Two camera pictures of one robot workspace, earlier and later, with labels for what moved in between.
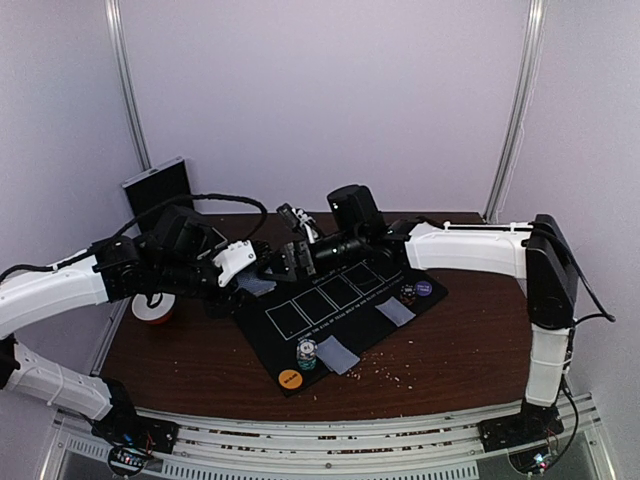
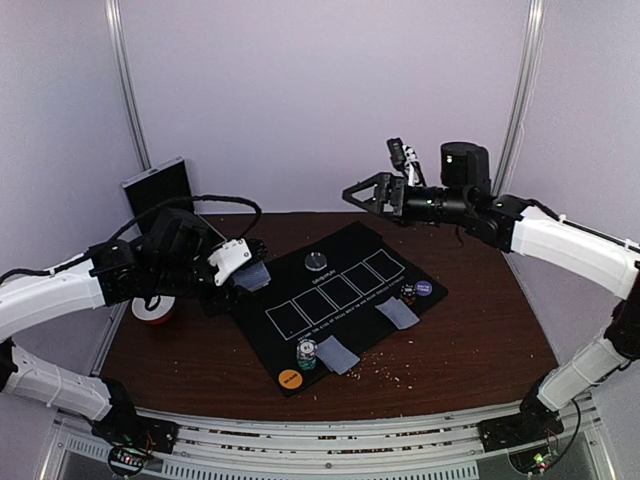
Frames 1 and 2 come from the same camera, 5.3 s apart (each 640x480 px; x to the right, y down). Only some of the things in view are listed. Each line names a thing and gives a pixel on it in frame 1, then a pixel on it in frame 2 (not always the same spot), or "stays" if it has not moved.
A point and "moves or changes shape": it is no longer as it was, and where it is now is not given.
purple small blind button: [423, 288] stays
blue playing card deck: [254, 285] moves or changes shape
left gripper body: [179, 275] stays
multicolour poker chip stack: [307, 354] stays
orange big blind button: [290, 379] stays
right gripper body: [297, 258] -> [392, 195]
